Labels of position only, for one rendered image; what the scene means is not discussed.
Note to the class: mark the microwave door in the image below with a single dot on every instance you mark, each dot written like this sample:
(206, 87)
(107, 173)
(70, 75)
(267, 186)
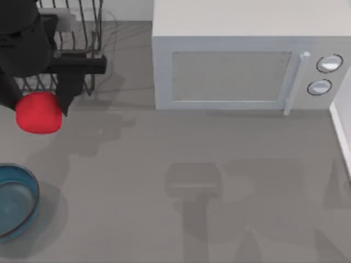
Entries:
(230, 76)

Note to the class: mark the red apple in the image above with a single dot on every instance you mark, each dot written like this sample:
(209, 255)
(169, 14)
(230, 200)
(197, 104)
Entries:
(38, 113)

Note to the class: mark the white furniture block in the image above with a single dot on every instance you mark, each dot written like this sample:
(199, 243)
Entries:
(344, 128)

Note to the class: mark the large microwave knob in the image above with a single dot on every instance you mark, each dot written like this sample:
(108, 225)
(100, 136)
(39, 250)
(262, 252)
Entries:
(329, 63)

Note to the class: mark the small microwave knob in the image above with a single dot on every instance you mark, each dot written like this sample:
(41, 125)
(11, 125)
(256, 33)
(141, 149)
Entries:
(319, 87)

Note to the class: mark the pale microwave oven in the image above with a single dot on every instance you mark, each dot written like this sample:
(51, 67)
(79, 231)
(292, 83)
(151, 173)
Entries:
(246, 24)

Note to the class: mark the blue bowl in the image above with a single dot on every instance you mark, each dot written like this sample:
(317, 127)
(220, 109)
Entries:
(16, 200)

